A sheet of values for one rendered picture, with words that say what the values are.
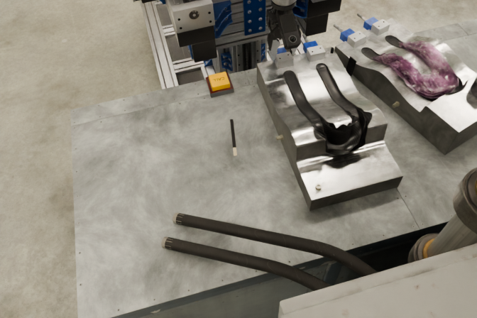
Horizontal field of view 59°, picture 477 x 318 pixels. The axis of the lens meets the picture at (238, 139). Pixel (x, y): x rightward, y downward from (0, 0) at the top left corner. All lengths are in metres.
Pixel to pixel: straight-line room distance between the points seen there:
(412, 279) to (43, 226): 2.02
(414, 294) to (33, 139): 2.39
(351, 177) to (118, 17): 2.37
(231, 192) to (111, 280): 0.38
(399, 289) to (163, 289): 0.79
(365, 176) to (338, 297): 0.81
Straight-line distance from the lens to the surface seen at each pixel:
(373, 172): 1.19
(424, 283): 0.42
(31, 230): 2.30
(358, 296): 0.40
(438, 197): 1.28
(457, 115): 1.32
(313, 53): 1.38
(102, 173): 1.31
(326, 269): 1.32
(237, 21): 1.70
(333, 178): 1.16
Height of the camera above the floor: 1.84
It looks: 54 degrees down
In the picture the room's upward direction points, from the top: 4 degrees counter-clockwise
